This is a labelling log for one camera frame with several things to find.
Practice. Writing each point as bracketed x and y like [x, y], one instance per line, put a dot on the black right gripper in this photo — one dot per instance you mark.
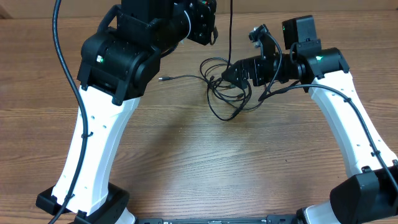
[254, 64]

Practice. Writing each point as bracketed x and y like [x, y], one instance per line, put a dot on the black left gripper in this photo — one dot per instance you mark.
[203, 12]

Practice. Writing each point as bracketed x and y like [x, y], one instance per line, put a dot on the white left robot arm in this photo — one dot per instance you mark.
[117, 63]

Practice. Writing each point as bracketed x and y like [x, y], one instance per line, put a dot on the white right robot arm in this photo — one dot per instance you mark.
[370, 191]

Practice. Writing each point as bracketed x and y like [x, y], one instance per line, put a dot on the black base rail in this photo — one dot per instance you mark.
[270, 219]

